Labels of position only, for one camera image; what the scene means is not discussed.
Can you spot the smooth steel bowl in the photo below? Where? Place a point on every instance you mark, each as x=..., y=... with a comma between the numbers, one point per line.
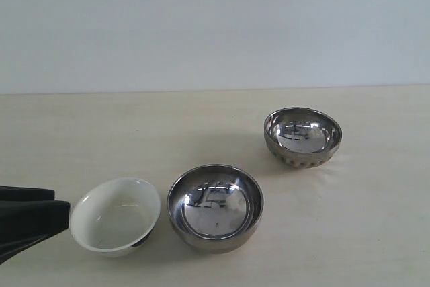
x=215, y=208

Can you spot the white ceramic bowl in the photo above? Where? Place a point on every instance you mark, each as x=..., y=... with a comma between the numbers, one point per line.
x=115, y=218

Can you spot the ribbed steel bowl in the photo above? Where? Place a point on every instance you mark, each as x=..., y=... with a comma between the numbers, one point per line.
x=302, y=137

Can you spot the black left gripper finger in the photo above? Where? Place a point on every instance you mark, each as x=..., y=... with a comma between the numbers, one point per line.
x=20, y=194
x=25, y=224

